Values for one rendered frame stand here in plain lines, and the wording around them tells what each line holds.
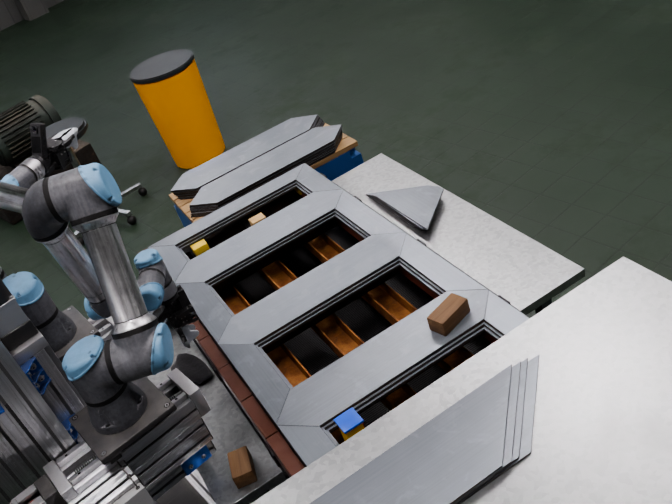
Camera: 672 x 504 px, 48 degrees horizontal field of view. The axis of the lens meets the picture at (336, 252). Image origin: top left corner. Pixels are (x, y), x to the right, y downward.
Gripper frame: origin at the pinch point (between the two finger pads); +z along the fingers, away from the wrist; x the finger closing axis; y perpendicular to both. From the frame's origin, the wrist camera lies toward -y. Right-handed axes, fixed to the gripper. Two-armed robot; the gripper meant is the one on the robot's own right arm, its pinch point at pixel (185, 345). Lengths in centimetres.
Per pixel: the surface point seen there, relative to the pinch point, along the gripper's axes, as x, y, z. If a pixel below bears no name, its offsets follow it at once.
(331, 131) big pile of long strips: 90, 104, 4
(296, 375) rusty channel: -14.7, 25.4, 21.8
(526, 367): -94, 58, -16
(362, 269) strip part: -6, 62, 5
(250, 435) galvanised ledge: -26.3, 2.8, 21.9
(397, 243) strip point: -3, 78, 5
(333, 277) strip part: -1, 53, 5
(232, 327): 3.2, 15.9, 5.4
